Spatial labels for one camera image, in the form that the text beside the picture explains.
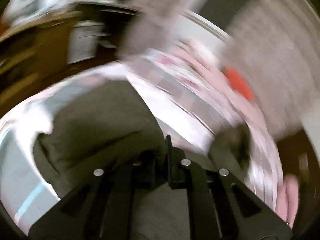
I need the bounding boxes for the olive green large jacket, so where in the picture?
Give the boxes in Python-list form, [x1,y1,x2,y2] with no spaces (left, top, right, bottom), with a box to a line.
[32,81,252,240]

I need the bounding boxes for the dark wooden cabinet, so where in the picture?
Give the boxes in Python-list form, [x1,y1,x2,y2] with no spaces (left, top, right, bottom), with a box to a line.
[276,129,319,236]

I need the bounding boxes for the pastel checked bed sheet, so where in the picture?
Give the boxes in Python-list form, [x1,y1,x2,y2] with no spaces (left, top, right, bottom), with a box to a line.
[1,45,283,233]

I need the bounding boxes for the orange pillow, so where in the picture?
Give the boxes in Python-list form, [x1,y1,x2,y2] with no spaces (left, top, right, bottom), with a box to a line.
[222,68,255,101]

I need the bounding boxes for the wooden bedside furniture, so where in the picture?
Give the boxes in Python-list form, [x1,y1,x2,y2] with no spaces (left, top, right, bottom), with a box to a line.
[1,3,136,116]

